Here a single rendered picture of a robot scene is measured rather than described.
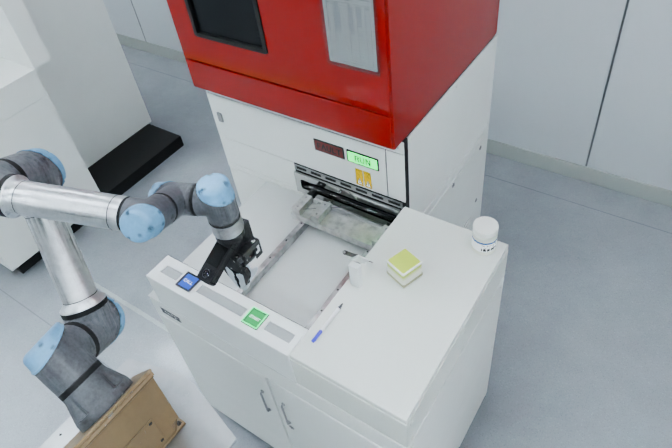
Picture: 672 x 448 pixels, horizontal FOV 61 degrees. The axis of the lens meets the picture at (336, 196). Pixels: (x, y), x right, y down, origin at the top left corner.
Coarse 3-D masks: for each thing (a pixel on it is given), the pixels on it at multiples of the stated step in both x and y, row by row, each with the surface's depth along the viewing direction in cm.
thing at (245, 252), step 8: (248, 224) 137; (248, 232) 138; (224, 240) 132; (232, 240) 132; (240, 240) 137; (248, 240) 139; (256, 240) 139; (240, 248) 138; (248, 248) 138; (256, 248) 142; (232, 256) 136; (240, 256) 137; (248, 256) 140; (256, 256) 141; (232, 264) 138; (240, 264) 136
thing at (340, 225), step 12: (312, 204) 199; (300, 216) 196; (336, 216) 194; (348, 216) 193; (324, 228) 192; (336, 228) 190; (348, 228) 189; (360, 228) 189; (372, 228) 188; (348, 240) 188; (360, 240) 185
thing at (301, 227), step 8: (304, 224) 197; (296, 232) 195; (288, 240) 192; (280, 248) 190; (272, 256) 188; (280, 256) 191; (264, 264) 186; (272, 264) 188; (264, 272) 186; (256, 280) 183; (248, 288) 181
